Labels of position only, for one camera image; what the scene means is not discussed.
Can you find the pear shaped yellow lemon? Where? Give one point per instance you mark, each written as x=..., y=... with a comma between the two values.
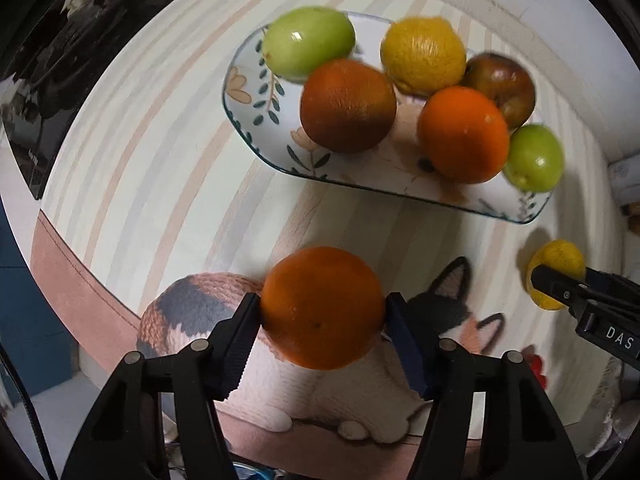
x=423, y=55

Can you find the cat shaped mat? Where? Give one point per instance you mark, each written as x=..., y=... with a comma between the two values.
x=361, y=395

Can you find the oval floral ceramic plate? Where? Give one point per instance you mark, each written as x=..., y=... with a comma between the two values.
x=401, y=108

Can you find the dark red apple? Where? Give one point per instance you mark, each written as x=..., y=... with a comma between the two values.
x=505, y=82

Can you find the brownish dark orange fruit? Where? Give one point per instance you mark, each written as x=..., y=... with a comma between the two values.
x=347, y=107

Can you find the orange tangerine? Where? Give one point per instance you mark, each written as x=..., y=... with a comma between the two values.
x=322, y=308
x=464, y=135

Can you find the red cherry tomato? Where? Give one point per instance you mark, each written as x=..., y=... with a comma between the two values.
x=536, y=364

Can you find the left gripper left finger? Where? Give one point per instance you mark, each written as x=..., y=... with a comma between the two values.
x=232, y=341

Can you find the round yellow citrus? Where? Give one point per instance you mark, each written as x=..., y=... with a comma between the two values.
x=559, y=255

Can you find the green apple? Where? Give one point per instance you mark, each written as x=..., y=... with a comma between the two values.
x=536, y=160
x=301, y=40

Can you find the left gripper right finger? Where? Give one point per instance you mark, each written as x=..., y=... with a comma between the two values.
x=415, y=343

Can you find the blue kitchen cabinet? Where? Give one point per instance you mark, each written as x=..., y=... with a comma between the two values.
x=43, y=352

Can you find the black gas stove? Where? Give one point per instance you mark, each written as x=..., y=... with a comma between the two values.
x=54, y=72

